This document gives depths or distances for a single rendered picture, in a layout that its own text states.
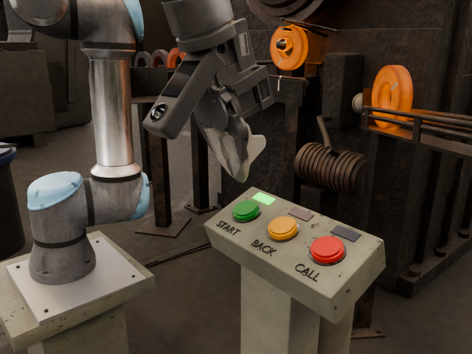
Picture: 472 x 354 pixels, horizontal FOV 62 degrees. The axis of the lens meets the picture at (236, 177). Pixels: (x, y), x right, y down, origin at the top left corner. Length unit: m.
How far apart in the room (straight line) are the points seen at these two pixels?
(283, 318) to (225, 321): 0.77
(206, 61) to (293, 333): 0.37
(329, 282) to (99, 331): 0.73
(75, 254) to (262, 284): 0.55
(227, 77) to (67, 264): 0.65
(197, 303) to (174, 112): 1.03
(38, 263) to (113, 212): 0.20
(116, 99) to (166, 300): 0.76
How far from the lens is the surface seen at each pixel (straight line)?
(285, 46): 1.45
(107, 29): 0.89
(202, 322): 1.33
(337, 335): 0.77
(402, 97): 1.00
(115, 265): 1.05
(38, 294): 1.00
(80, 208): 0.95
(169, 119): 0.44
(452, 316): 1.52
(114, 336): 1.13
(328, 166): 1.17
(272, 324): 0.59
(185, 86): 0.45
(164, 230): 1.85
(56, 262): 1.00
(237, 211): 0.59
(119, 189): 0.95
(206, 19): 0.46
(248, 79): 0.50
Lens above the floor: 0.85
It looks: 20 degrees down
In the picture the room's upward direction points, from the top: straight up
